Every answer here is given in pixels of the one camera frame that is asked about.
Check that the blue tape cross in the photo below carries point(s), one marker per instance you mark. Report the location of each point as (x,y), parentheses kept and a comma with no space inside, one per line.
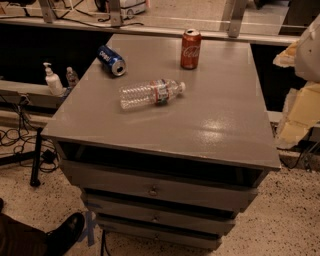
(88,231)

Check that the white pump lotion bottle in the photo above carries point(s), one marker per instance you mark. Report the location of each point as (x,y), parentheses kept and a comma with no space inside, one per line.
(53,81)

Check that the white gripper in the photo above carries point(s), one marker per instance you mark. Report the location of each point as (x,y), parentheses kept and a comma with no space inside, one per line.
(309,55)

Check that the small clear sanitizer bottle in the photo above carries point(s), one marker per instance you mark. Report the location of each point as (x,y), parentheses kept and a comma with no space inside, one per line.
(72,77)

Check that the metal rail frame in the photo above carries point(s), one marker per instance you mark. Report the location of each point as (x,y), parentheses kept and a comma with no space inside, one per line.
(216,19)

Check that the black stand leg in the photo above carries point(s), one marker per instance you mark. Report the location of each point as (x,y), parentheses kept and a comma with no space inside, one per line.
(34,180)

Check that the clear plastic water bottle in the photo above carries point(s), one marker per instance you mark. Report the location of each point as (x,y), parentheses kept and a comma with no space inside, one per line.
(156,92)

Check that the white device on shelf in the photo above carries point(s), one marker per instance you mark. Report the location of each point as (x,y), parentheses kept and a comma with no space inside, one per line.
(130,8)

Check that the brown trouser leg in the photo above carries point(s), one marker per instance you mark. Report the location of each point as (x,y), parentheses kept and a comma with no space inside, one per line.
(18,239)

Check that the grey drawer cabinet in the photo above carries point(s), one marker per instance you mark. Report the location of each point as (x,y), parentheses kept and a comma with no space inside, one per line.
(178,172)

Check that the blue Pepsi can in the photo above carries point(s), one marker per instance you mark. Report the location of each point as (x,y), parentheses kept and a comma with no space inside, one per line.
(111,60)

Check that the black leather shoe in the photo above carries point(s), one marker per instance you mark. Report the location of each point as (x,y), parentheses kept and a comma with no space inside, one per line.
(60,240)

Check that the red Coca-Cola can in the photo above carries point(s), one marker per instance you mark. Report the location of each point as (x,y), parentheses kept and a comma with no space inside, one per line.
(190,49)

